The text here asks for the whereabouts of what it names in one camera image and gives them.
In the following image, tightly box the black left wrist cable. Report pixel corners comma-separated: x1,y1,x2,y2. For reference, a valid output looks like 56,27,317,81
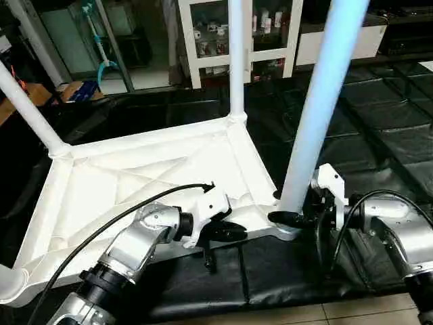
26,181,216,325

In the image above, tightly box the white plastic table top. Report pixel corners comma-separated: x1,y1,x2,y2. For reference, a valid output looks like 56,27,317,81
0,112,302,307

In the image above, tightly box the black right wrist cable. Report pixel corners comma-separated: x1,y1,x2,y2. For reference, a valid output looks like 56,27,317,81
314,190,433,272

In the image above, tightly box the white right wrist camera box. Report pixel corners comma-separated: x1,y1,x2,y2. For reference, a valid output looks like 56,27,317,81
310,163,350,234

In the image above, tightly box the black work mat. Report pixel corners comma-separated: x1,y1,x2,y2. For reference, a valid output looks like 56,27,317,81
0,61,433,322

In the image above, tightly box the blue and yellow box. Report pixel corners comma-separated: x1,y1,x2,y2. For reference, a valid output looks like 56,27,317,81
60,81,105,104

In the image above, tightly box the white drawer unit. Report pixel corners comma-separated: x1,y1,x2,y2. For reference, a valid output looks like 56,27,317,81
295,20,389,67

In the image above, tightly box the brown wooden desk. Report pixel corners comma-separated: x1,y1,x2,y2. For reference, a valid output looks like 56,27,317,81
0,83,53,126

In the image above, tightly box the teal long-handled dustpan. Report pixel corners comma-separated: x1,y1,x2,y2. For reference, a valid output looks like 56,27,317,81
83,0,121,87

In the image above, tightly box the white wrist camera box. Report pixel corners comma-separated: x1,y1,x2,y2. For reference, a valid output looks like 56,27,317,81
181,186,232,250
310,163,350,234

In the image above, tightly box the white glass-door cabinet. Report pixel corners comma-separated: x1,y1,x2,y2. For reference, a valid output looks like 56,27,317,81
177,0,305,90

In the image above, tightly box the white plastic table leg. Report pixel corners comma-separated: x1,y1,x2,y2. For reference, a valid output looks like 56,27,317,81
227,0,248,124
0,60,71,158
276,0,371,216
0,265,29,304

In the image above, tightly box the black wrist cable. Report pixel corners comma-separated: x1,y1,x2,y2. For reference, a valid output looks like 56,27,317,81
314,190,433,272
26,181,216,325

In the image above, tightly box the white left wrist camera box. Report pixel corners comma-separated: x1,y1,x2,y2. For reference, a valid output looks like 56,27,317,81
181,186,232,250

